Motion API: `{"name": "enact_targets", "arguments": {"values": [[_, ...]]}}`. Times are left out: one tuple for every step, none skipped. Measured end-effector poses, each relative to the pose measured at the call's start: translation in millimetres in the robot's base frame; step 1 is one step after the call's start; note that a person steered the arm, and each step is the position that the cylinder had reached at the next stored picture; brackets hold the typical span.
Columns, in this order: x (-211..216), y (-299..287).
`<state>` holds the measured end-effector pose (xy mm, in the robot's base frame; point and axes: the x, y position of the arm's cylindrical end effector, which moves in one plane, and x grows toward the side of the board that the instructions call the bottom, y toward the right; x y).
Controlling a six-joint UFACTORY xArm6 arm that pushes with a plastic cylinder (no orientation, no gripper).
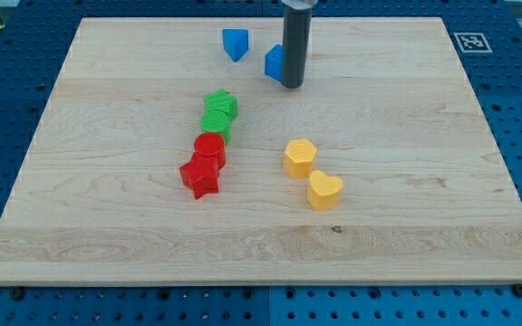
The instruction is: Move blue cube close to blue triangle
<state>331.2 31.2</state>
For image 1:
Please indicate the blue cube block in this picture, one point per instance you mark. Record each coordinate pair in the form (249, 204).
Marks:
(274, 62)

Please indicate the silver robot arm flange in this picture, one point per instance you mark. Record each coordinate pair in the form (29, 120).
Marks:
(300, 4)

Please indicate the blue triangle block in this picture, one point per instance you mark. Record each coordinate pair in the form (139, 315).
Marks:
(235, 43)

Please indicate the yellow hexagon block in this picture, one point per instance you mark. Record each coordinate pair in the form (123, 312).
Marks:
(299, 158)

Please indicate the red cylinder block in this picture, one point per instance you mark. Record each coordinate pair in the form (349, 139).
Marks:
(210, 144)

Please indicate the red star block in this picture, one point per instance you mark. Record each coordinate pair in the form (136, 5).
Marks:
(200, 174)

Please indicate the green cylinder block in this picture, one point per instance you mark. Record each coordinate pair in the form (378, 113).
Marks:
(219, 122)

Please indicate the yellow heart block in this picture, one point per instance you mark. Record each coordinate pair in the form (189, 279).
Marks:
(323, 191)

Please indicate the green star block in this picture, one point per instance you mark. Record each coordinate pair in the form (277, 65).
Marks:
(223, 101)

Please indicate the light wooden board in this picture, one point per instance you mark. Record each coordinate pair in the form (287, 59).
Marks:
(99, 199)

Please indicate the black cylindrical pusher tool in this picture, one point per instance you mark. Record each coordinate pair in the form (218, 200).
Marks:
(295, 42)

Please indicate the white fiducial marker tag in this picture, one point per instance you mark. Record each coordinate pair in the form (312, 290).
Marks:
(472, 42)

